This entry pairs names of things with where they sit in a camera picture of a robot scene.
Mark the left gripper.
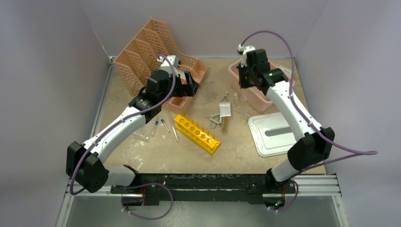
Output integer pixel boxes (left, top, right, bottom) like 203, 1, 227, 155
159, 70, 199, 104

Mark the brown test tube brush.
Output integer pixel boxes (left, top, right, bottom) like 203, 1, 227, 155
219, 117, 227, 132

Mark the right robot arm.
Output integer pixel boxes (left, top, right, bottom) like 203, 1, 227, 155
237, 46, 335, 192

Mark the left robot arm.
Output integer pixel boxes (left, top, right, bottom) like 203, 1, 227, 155
66, 70, 200, 193

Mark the pink plastic bin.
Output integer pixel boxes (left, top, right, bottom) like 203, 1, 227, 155
227, 58, 296, 114

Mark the clear glassware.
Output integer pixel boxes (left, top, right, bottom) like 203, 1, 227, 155
233, 92, 250, 121

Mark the white label card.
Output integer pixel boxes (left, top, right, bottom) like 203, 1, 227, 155
276, 64, 293, 79

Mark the yellow test tube rack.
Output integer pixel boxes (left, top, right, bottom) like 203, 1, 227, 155
174, 114, 221, 156

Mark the blue cap test tube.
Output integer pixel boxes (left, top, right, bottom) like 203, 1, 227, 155
151, 121, 159, 137
161, 119, 171, 133

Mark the pink mesh file organizer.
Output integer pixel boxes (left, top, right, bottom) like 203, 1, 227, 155
114, 19, 208, 97

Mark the white bin lid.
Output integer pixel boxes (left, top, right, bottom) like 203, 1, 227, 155
248, 113, 296, 157

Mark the clear plastic tube tray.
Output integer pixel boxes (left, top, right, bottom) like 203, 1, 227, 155
133, 124, 152, 142

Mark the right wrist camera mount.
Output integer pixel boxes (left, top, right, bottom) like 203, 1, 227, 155
237, 44, 256, 56

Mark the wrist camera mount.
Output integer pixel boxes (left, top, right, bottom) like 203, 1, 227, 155
158, 55, 182, 77
237, 44, 256, 56

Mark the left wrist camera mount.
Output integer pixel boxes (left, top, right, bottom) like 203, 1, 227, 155
158, 55, 182, 77

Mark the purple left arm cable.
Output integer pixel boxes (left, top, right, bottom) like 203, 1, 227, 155
69, 54, 177, 195

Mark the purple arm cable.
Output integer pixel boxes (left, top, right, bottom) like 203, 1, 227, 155
240, 30, 379, 176
69, 54, 177, 195

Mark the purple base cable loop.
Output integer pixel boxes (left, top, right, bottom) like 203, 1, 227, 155
121, 183, 174, 220

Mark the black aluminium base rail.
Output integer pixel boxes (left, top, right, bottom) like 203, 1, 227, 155
64, 172, 342, 208

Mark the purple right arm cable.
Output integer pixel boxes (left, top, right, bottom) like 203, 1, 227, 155
240, 30, 379, 176

